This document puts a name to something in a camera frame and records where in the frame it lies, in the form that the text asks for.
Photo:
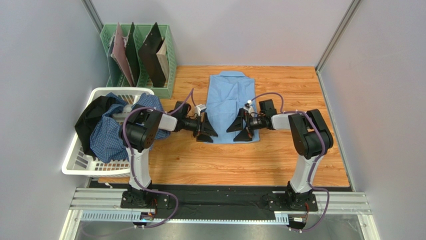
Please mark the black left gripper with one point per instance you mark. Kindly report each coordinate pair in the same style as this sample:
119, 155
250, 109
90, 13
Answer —
206, 129

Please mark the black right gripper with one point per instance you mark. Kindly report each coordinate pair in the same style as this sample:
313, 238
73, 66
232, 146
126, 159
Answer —
245, 123

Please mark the light blue long sleeve shirt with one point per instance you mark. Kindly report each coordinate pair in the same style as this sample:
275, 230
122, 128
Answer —
228, 91

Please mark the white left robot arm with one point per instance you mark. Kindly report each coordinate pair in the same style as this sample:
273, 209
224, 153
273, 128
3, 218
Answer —
138, 135

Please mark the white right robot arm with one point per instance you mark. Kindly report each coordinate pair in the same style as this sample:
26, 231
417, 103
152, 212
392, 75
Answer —
311, 139

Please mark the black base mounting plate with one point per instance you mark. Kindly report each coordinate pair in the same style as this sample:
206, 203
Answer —
215, 202

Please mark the beige board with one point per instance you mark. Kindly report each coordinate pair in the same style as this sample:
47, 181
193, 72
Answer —
163, 59

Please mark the black board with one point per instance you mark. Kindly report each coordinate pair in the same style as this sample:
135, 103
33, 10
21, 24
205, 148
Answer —
148, 56

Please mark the blue checkered shirt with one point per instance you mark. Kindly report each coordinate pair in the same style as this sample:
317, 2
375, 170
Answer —
105, 141

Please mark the green plastic file rack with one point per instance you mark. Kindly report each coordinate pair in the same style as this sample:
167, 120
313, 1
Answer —
116, 77

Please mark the dark green board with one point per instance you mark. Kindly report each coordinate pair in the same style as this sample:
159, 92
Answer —
132, 56

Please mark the black garment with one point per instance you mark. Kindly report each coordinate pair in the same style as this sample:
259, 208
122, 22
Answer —
89, 119

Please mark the pink board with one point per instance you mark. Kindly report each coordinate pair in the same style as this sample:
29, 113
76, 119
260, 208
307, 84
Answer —
119, 54

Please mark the left corner aluminium profile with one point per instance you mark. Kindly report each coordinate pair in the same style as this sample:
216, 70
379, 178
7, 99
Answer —
93, 14

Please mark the corner aluminium profile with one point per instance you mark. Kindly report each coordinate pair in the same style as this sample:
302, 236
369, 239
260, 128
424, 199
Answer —
93, 14
343, 24

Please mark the right corner aluminium profile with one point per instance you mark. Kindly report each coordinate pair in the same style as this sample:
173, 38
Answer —
343, 24

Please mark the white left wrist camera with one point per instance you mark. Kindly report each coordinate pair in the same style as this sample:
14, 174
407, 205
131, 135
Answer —
200, 109

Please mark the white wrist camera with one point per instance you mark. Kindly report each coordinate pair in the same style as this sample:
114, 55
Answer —
200, 109
248, 107

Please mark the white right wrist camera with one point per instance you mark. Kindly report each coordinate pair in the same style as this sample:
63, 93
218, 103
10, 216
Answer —
248, 107

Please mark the aluminium frame rail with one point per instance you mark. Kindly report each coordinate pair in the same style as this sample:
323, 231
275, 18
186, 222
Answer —
95, 213

